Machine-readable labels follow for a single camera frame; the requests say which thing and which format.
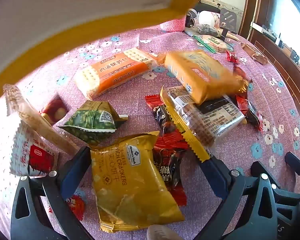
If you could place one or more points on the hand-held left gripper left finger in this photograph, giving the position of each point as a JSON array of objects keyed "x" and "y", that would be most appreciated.
[{"x": 75, "y": 170}]

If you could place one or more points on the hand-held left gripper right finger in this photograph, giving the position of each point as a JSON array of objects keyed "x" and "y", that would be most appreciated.
[{"x": 215, "y": 177}]

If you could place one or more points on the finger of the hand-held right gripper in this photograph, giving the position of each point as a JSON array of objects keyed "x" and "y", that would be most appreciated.
[{"x": 297, "y": 165}]

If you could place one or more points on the small red sweet packet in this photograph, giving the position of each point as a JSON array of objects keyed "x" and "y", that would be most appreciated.
[{"x": 76, "y": 206}]

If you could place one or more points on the red black candy packet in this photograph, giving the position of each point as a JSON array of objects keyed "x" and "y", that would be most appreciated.
[
  {"x": 160, "y": 115},
  {"x": 250, "y": 110},
  {"x": 168, "y": 162}
]

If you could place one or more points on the green pea packet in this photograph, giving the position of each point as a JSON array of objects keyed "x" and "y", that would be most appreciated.
[{"x": 95, "y": 122}]

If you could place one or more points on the yellow cheese cracker packet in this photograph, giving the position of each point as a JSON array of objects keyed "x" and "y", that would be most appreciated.
[{"x": 130, "y": 180}]

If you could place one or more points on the clear brown cake packet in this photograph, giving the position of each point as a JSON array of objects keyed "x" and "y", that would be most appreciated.
[{"x": 210, "y": 120}]

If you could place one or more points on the orange-yellow biscuit packet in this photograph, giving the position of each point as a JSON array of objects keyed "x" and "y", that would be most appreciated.
[{"x": 202, "y": 75}]

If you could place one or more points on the yellow-rimmed white tray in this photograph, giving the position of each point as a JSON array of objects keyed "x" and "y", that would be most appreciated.
[{"x": 65, "y": 10}]

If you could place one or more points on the person's left hand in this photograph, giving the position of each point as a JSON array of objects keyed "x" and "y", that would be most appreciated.
[{"x": 165, "y": 233}]

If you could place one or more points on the red peanut packet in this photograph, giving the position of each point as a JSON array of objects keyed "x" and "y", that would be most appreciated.
[{"x": 53, "y": 111}]

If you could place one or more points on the purple floral tablecloth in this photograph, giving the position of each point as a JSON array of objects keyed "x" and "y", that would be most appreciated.
[{"x": 135, "y": 98}]

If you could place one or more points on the wooden cabinet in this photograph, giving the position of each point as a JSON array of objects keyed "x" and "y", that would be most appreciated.
[{"x": 285, "y": 62}]

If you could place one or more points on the orange soda cracker packet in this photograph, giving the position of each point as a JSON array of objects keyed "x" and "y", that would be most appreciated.
[{"x": 115, "y": 72}]

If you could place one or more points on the brown snack packet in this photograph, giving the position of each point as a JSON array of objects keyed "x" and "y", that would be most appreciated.
[{"x": 255, "y": 53}]

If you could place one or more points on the small red candy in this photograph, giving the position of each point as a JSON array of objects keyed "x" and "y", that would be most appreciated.
[{"x": 232, "y": 57}]

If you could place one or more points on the green white snack packet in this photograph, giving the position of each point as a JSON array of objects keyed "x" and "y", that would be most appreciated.
[{"x": 212, "y": 42}]

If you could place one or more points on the grey snack packet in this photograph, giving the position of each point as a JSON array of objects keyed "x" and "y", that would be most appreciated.
[{"x": 205, "y": 30}]

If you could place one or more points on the window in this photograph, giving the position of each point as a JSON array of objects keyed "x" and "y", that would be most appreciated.
[{"x": 287, "y": 7}]

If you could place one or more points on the pink knit-sleeved bottle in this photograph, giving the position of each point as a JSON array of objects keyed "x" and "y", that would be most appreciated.
[{"x": 173, "y": 25}]

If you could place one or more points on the black phone stand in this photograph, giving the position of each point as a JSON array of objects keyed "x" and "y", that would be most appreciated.
[{"x": 228, "y": 20}]

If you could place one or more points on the white cup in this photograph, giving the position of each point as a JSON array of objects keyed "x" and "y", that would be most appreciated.
[{"x": 207, "y": 18}]

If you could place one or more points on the black white small object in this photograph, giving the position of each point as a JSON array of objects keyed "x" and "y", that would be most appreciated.
[{"x": 191, "y": 17}]

